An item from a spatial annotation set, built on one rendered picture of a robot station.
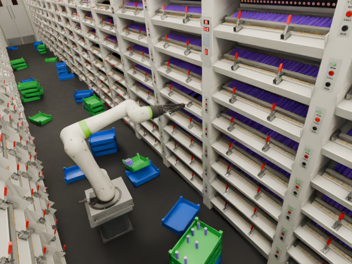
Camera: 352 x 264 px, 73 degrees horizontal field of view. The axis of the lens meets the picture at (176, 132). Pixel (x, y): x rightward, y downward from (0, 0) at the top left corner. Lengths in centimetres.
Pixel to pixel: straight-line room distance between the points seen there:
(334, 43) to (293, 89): 24
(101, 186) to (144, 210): 74
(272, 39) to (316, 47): 20
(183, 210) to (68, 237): 98
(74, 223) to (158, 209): 75
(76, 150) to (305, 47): 123
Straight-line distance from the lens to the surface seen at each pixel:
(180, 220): 217
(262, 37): 120
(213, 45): 145
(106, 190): 167
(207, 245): 167
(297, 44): 111
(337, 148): 119
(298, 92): 115
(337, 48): 104
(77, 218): 243
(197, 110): 176
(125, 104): 167
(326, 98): 109
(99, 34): 333
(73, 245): 227
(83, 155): 150
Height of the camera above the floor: 176
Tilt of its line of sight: 33 degrees down
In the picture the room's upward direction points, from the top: 5 degrees counter-clockwise
